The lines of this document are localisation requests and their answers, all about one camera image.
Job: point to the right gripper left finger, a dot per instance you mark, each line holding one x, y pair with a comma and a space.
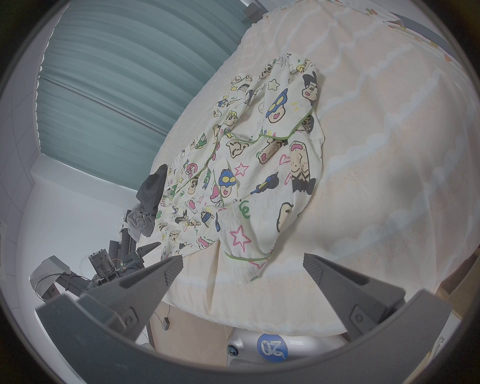
138, 292

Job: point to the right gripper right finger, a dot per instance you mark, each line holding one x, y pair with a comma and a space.
348, 296

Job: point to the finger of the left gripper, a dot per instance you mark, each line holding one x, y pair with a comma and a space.
148, 250

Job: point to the white printed pyjama top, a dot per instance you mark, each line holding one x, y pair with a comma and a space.
255, 180

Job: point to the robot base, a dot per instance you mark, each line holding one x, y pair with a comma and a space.
300, 348

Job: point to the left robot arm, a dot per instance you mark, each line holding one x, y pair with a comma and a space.
50, 268

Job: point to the bed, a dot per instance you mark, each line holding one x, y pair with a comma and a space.
375, 168

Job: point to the grey garment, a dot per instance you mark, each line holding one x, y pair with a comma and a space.
138, 223

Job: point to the black garment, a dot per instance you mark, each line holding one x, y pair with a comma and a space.
152, 187

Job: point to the blue-green curtain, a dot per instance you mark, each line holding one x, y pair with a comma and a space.
97, 138
150, 48

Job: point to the grey bedside table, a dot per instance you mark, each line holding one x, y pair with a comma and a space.
252, 8

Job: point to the white printed pillow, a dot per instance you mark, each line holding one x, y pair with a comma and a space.
369, 10

